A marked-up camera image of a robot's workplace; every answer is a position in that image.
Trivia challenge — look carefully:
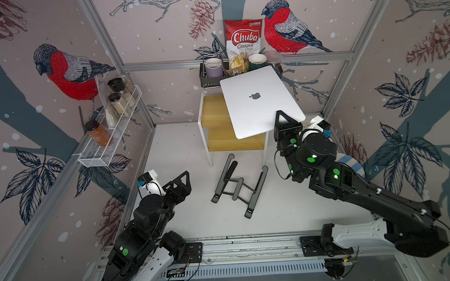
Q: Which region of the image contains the red cassava chips bag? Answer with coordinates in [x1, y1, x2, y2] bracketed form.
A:
[224, 20, 263, 76]

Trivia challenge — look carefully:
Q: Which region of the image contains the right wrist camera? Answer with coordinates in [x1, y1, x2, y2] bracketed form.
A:
[308, 116, 331, 137]

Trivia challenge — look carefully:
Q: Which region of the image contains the orange spice jar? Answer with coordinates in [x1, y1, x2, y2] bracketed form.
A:
[85, 120, 111, 147]

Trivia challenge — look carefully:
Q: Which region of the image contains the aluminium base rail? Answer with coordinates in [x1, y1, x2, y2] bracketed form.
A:
[97, 227, 397, 281]

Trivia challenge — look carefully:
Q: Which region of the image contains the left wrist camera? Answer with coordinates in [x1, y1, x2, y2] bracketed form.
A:
[136, 170, 158, 188]

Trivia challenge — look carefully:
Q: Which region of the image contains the pink lidded jar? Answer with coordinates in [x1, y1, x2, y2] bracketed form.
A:
[265, 50, 283, 78]

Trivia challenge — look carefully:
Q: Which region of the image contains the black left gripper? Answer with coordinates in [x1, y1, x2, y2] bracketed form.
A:
[149, 169, 193, 237]

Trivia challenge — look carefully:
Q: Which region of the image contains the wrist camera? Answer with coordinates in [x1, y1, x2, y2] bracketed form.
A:
[308, 116, 331, 137]
[136, 170, 158, 188]

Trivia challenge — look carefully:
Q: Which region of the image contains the green mug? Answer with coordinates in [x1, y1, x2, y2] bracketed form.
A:
[248, 53, 267, 72]

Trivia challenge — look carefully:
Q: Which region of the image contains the black laptop stand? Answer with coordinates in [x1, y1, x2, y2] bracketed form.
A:
[211, 154, 269, 219]

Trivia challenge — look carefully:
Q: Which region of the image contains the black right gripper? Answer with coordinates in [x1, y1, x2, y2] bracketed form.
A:
[274, 110, 310, 182]

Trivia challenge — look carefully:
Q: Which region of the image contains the tall black lid spice jar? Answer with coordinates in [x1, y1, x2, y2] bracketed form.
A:
[107, 77, 136, 107]

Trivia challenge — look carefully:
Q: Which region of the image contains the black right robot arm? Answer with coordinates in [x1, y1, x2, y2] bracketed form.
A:
[273, 110, 450, 258]

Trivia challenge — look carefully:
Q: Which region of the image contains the white wire spice rack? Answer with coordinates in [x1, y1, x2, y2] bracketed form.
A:
[69, 83, 146, 169]

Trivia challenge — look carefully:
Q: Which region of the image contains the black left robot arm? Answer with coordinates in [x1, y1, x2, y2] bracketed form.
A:
[101, 171, 198, 281]

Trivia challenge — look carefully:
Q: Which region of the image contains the blue striped plate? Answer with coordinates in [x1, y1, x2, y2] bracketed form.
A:
[336, 153, 366, 178]

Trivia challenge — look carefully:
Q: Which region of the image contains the silver laptop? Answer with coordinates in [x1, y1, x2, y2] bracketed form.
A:
[220, 66, 306, 139]

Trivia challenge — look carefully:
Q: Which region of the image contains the aluminium frame corner post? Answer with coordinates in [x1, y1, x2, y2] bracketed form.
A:
[76, 0, 157, 130]

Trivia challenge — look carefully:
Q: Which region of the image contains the dark wall basket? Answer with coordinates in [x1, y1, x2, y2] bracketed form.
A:
[199, 61, 283, 89]

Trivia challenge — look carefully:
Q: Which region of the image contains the purple cup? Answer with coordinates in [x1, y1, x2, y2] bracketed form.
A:
[204, 58, 224, 78]

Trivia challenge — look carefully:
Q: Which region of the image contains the white two-tier wooden shelf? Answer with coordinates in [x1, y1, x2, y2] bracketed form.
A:
[198, 91, 272, 164]

